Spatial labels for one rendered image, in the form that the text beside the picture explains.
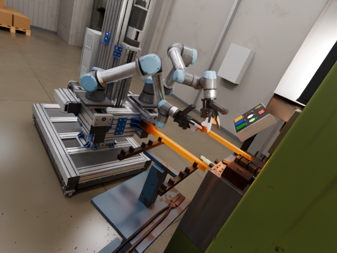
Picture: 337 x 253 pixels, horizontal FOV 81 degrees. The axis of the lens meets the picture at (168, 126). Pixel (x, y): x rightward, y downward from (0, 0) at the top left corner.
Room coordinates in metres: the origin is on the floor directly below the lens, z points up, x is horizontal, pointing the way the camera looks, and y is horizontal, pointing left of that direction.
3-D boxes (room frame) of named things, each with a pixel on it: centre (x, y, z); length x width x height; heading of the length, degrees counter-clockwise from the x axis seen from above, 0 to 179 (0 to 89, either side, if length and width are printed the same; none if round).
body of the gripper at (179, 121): (1.23, -0.07, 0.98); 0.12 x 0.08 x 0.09; 59
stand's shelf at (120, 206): (0.71, -0.03, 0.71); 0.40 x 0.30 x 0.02; 153
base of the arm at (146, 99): (1.76, 0.29, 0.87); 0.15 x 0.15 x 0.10
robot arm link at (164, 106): (1.31, 0.06, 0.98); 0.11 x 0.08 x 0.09; 59
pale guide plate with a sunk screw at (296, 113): (0.70, -0.40, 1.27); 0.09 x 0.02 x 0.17; 149
